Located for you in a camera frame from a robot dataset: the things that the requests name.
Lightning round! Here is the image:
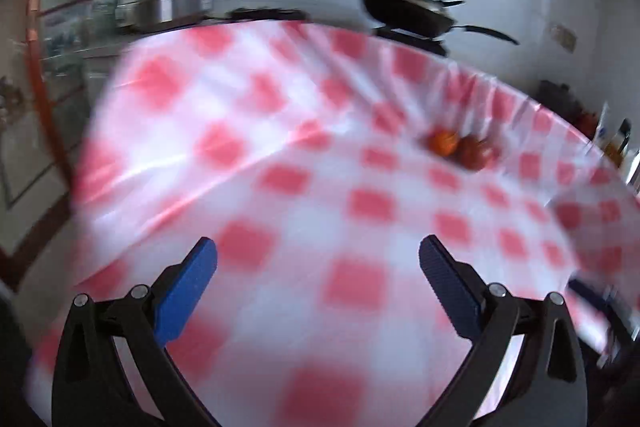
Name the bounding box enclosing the dark red apple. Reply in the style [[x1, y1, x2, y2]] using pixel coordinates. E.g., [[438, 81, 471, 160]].
[[454, 134, 500, 172]]

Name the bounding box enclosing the small orange mandarin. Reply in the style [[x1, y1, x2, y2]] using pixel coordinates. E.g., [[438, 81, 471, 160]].
[[426, 129, 460, 158]]

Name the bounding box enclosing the stainless steel container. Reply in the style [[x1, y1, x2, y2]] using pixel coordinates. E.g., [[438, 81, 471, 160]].
[[114, 0, 214, 34]]

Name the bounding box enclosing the red white checkered tablecloth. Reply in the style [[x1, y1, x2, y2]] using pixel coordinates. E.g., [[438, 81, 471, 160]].
[[26, 20, 639, 426]]

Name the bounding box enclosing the black frying pan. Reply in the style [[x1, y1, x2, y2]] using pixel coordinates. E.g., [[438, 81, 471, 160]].
[[360, 0, 520, 46]]

